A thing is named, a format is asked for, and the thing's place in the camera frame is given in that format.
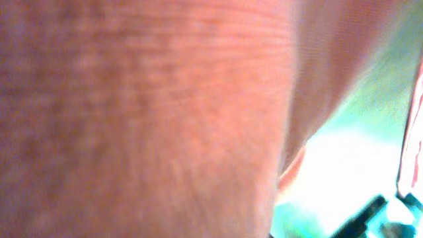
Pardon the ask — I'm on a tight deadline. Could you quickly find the red heathered t-shirt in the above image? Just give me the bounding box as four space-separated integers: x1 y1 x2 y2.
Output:
397 60 422 201

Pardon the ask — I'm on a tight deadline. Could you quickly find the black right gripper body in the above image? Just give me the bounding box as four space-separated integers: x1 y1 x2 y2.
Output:
331 194 422 238

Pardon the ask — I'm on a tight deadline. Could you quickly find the orange soccer print t-shirt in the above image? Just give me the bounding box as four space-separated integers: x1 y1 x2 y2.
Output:
1 0 406 237

